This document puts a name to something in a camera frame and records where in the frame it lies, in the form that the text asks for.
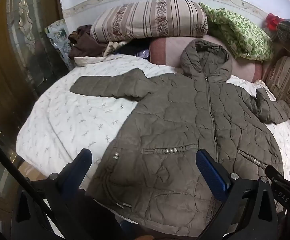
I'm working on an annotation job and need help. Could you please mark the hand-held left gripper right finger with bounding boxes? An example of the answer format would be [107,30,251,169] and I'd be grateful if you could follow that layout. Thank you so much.
[196,148,278,240]

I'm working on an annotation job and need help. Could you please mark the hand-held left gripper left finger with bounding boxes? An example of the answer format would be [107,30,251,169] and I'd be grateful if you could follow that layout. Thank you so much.
[10,148,93,240]

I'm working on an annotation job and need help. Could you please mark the olive padded hooded jacket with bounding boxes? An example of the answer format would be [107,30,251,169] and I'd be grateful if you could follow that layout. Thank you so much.
[69,39,290,230]

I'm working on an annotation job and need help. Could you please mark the white leaf-print quilt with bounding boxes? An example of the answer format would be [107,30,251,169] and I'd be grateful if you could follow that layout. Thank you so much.
[15,54,290,188]

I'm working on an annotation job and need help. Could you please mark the striped floral sofa cushion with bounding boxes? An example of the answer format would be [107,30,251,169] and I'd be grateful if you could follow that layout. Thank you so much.
[265,55,290,145]

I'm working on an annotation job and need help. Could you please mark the brown cloth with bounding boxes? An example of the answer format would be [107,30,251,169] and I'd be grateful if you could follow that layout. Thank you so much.
[67,24,107,60]

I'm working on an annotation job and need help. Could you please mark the cream cloth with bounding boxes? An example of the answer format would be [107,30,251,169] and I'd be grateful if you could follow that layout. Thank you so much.
[102,41,125,57]

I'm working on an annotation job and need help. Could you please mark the wooden door with patterned glass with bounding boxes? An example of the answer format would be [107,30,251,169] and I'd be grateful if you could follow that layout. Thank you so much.
[0,0,70,205]

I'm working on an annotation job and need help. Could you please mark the pink blanket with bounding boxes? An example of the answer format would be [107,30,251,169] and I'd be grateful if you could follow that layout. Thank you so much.
[149,35,263,83]

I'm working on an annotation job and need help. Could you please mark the dark cloth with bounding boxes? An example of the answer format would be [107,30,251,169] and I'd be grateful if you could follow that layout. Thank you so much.
[115,44,151,60]

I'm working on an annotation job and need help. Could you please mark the printed plastic packet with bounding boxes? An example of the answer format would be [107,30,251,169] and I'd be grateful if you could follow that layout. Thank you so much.
[44,19,77,70]

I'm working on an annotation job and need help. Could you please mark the green patterned blanket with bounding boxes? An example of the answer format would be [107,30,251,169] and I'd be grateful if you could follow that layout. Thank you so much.
[199,2,274,61]

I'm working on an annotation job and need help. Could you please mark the red object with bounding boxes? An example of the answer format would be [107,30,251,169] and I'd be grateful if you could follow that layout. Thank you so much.
[264,13,284,30]

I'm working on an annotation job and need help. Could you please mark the striped beige pillow on top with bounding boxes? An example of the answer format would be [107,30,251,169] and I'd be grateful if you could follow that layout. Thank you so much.
[89,0,208,43]

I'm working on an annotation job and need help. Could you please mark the black cable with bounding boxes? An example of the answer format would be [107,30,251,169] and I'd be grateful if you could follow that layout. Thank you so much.
[0,119,60,227]

